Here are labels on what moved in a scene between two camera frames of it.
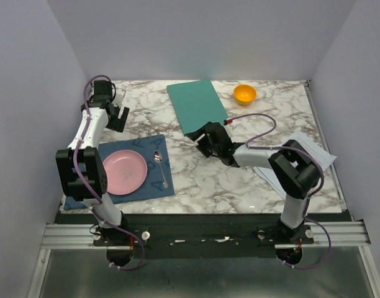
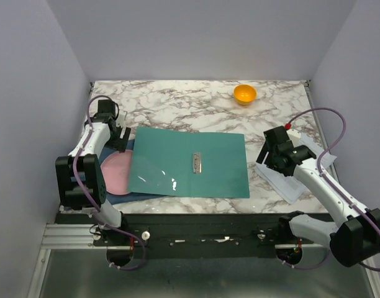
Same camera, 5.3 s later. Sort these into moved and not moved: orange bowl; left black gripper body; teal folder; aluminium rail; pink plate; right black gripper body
Moved: teal folder; left black gripper body; right black gripper body
Not moved: orange bowl; aluminium rail; pink plate
